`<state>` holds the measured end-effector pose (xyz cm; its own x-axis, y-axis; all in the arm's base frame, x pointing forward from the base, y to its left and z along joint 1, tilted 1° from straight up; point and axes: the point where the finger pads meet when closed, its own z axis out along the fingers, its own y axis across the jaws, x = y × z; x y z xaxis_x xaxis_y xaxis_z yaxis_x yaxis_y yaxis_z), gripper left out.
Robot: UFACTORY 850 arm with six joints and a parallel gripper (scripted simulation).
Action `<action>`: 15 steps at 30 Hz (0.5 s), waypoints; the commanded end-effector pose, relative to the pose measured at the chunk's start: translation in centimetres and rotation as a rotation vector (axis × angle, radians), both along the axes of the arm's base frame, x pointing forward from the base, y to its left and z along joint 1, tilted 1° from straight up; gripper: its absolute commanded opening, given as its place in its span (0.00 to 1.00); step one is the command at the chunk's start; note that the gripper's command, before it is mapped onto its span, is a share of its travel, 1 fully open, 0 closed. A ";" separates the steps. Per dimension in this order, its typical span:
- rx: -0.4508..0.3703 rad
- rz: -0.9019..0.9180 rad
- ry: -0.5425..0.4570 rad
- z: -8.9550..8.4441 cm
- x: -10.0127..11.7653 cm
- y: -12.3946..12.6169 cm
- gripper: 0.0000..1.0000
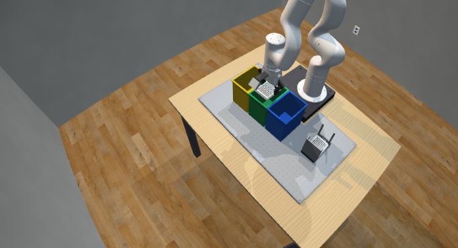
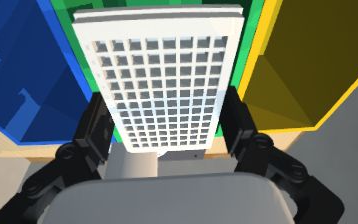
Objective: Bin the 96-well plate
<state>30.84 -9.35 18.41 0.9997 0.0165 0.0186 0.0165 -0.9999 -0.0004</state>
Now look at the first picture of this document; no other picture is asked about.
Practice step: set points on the green bin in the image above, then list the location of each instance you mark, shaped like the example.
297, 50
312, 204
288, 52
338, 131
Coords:
258, 107

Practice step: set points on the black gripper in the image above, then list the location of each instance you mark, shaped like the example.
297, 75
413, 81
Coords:
274, 78

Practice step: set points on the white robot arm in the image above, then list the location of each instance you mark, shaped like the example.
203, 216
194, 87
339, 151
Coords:
281, 55

